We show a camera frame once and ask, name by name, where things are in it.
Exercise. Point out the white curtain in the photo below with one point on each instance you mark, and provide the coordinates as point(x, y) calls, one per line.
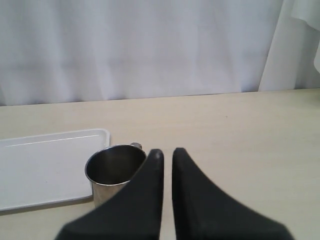
point(58, 51)

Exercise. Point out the white plastic tray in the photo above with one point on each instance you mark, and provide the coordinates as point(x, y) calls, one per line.
point(47, 169)

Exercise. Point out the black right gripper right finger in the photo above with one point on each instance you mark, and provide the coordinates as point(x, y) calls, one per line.
point(203, 211)

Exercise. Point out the steel mug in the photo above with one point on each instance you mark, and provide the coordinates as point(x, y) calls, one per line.
point(111, 168)

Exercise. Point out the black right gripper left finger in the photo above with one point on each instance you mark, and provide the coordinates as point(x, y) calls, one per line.
point(134, 213)

